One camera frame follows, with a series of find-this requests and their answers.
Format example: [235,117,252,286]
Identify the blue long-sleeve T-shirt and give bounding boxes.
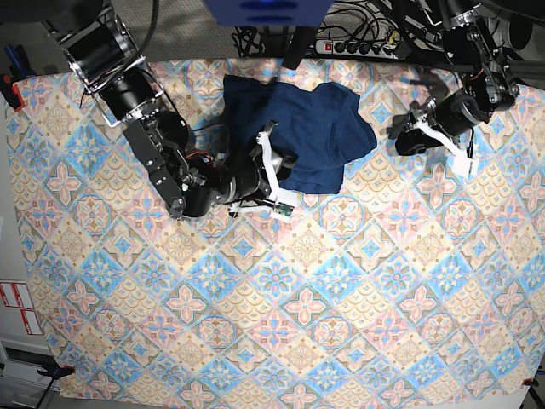
[222,75,377,194]

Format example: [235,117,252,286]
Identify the blue clamp upper left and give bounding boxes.
[4,44,36,81]

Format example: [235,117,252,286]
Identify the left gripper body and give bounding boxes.
[410,93,492,139]

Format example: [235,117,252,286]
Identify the black clamp lower right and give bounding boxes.
[523,378,539,388]

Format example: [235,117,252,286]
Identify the white power strip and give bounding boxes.
[314,39,399,60]

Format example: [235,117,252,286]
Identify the red-white label stickers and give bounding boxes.
[1,280,43,336]

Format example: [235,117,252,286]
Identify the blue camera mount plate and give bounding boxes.
[204,0,334,27]

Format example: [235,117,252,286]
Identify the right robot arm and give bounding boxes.
[38,1,297,222]

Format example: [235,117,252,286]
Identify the black clamp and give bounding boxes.
[37,364,75,380]
[523,378,539,388]

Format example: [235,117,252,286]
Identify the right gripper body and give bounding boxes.
[212,147,272,205]

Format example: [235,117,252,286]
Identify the patterned tile tablecloth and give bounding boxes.
[5,60,544,408]

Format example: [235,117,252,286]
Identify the red-black clamp upper left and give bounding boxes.
[0,74,25,112]

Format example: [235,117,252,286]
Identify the black clamp lower left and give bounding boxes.
[37,364,75,380]

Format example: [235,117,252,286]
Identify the black red-striped strap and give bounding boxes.
[281,26,315,70]

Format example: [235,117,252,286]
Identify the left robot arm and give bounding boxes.
[394,1,519,178]

